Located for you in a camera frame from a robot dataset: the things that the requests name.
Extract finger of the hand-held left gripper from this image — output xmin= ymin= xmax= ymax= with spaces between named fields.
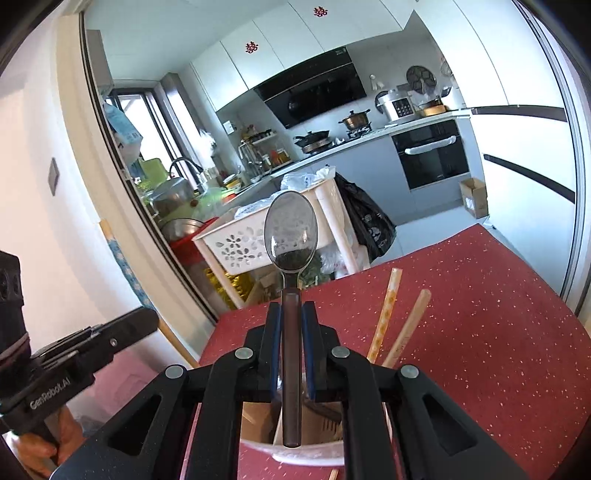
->
xmin=31 ymin=307 xmax=160 ymax=371

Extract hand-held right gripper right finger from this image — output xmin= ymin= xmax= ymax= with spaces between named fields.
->
xmin=302 ymin=302 xmax=528 ymax=480

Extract pink plastic stool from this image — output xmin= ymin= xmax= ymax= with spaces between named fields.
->
xmin=69 ymin=351 xmax=204 ymax=445

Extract black trash bag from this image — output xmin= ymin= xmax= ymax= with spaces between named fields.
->
xmin=334 ymin=172 xmax=397 ymax=260

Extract clear bag of vegetables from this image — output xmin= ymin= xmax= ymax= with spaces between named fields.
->
xmin=300 ymin=244 xmax=366 ymax=288

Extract steel cooking pot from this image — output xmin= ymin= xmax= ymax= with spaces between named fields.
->
xmin=339 ymin=109 xmax=371 ymax=131

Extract kitchen faucet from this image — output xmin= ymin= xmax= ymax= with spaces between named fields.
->
xmin=169 ymin=156 xmax=204 ymax=195

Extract black range hood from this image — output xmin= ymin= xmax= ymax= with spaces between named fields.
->
xmin=252 ymin=45 xmax=368 ymax=130

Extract orange patterned chopstick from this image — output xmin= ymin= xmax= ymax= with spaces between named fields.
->
xmin=366 ymin=267 xmax=404 ymax=366

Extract cardboard box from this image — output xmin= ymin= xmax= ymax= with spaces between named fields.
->
xmin=459 ymin=177 xmax=489 ymax=220

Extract black wok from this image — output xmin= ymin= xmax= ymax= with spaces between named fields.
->
xmin=293 ymin=130 xmax=332 ymax=153

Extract white plastic bag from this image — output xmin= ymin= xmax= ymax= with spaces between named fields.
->
xmin=280 ymin=165 xmax=336 ymax=193

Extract white refrigerator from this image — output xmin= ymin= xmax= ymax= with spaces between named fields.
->
xmin=413 ymin=0 xmax=580 ymax=232

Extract white plastic utensil holder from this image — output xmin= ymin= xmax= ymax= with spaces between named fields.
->
xmin=239 ymin=396 xmax=394 ymax=468

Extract white upper cabinets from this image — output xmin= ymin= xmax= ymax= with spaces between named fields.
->
xmin=189 ymin=0 xmax=416 ymax=112

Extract white flower-cutout basket rack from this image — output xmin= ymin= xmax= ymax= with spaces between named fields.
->
xmin=191 ymin=177 xmax=371 ymax=311

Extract spice rack with jars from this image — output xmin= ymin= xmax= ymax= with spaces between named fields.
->
xmin=237 ymin=128 xmax=292 ymax=182

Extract steel pot with lid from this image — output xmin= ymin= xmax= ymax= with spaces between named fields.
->
xmin=150 ymin=177 xmax=195 ymax=218

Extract round black trivet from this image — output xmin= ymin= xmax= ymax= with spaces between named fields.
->
xmin=406 ymin=65 xmax=437 ymax=92

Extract black built-in oven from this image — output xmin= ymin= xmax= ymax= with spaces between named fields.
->
xmin=391 ymin=120 xmax=471 ymax=191

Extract silver rice cooker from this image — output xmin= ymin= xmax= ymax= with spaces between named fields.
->
xmin=376 ymin=88 xmax=414 ymax=122

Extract metal basin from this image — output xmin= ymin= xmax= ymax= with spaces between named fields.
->
xmin=159 ymin=216 xmax=206 ymax=243

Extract blue and white bag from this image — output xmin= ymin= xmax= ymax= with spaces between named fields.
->
xmin=102 ymin=102 xmax=142 ymax=163

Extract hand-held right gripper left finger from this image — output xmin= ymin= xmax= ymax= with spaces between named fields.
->
xmin=74 ymin=302 xmax=283 ymax=480

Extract red box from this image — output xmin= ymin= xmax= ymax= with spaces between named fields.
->
xmin=170 ymin=219 xmax=219 ymax=267

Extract dark translucent plastic spoon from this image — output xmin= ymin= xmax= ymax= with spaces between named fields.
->
xmin=263 ymin=189 xmax=320 ymax=449

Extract person's left hand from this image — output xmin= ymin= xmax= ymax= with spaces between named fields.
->
xmin=8 ymin=405 xmax=86 ymax=479

